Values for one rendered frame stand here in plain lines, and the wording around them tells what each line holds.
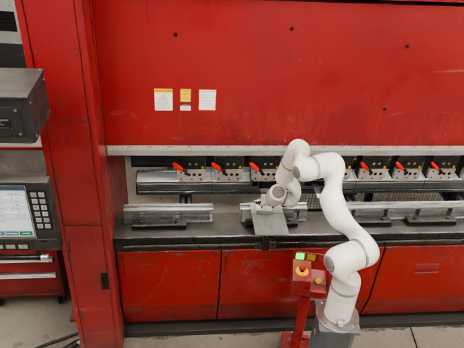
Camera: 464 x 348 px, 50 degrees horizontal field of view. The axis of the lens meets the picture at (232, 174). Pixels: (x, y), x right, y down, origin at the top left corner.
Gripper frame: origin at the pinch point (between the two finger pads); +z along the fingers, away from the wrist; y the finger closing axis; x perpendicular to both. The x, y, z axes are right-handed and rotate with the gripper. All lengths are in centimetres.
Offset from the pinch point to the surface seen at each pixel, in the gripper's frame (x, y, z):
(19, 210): 14, 110, -63
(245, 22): -69, 18, -70
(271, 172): -16.2, -1.6, -8.5
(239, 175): -14.7, 15.9, -6.9
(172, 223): 7, 52, 15
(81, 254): 24, 100, 7
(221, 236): 15.3, 24.3, 12.5
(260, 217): 6.6, 3.6, 3.2
